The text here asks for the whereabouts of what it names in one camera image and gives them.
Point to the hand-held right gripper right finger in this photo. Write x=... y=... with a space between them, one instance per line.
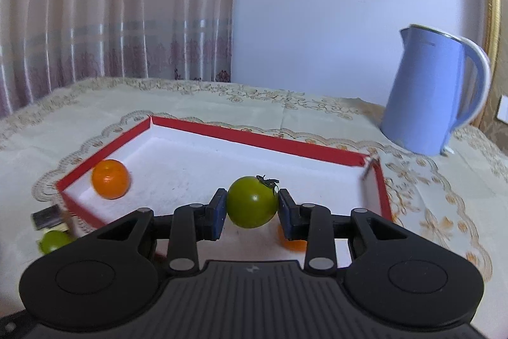
x=284 y=214

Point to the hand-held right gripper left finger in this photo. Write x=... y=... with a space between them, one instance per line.
x=219 y=214

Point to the large green tomato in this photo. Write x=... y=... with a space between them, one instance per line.
x=250 y=204

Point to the red cardboard box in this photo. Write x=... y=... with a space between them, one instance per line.
x=190 y=164

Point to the large orange tangerine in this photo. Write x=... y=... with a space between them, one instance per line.
x=295 y=245

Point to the small orange tangerine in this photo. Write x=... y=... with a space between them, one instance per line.
x=111 y=180

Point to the cut green fruit piece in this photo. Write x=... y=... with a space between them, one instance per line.
x=53 y=241

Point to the blue electric kettle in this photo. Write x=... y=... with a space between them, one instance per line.
x=424 y=92

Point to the pink patterned curtain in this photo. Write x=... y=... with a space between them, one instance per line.
x=111 y=5

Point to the white wall switch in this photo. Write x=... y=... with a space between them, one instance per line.
x=503 y=108

